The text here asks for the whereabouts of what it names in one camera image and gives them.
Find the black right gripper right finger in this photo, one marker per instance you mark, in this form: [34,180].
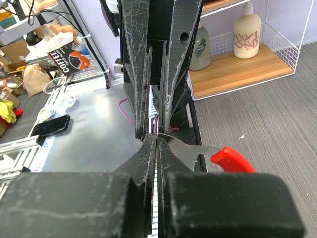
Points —
[207,202]

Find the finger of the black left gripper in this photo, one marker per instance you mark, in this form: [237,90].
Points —
[136,60]
[185,14]

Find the coffee filter box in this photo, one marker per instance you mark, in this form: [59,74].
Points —
[68,59]

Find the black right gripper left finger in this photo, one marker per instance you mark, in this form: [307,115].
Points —
[82,204]

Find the white wire shelf rack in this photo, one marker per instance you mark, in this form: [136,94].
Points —
[238,62]

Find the grey green bottle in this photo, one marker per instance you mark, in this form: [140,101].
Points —
[201,55]

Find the white pump bottle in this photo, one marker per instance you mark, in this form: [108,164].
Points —
[247,30]

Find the black smartphone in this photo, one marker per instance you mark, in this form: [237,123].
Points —
[52,127]

